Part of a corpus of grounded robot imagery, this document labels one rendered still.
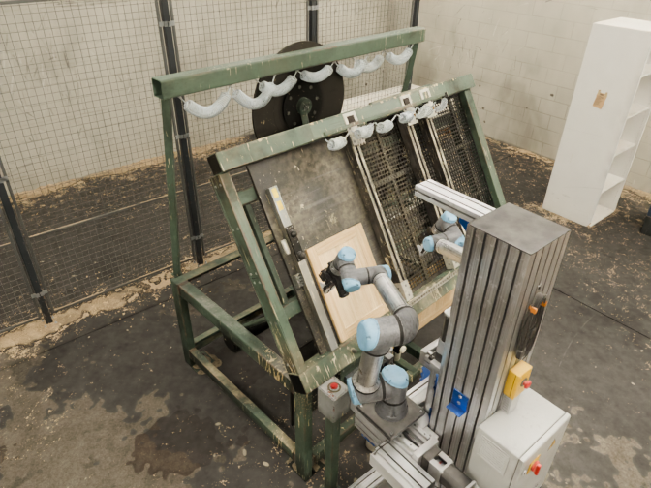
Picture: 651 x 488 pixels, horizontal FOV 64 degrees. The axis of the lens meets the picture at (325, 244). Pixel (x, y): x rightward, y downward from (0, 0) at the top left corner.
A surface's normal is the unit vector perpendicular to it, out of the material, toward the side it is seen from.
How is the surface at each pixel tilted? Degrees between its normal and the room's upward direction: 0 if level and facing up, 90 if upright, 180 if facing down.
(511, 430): 0
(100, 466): 0
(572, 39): 90
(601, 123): 90
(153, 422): 0
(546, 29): 90
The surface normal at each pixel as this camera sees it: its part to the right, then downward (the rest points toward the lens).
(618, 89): -0.77, 0.33
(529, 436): 0.01, -0.84
